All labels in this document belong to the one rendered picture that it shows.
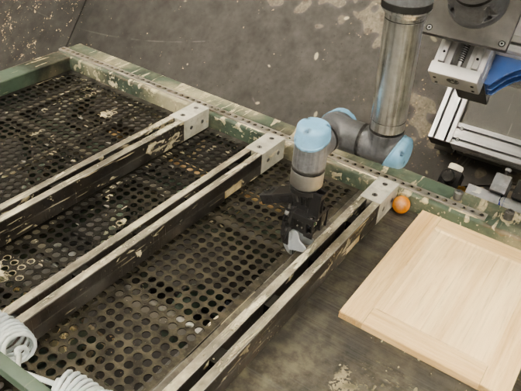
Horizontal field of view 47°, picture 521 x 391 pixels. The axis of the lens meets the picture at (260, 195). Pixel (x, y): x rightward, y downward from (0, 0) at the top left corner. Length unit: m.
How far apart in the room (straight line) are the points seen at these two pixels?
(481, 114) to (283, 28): 1.11
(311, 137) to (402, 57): 0.24
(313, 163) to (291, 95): 1.65
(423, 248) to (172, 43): 2.12
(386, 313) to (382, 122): 0.42
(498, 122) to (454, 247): 0.94
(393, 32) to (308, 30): 1.85
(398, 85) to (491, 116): 1.28
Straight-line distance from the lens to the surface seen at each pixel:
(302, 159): 1.30
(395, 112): 1.27
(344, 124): 1.36
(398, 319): 1.39
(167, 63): 3.33
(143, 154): 1.81
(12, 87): 2.30
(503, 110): 2.50
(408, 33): 1.20
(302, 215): 1.38
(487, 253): 1.65
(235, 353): 1.19
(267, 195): 1.42
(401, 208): 1.70
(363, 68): 2.88
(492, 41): 1.69
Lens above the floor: 2.58
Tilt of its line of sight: 65 degrees down
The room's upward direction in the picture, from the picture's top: 64 degrees counter-clockwise
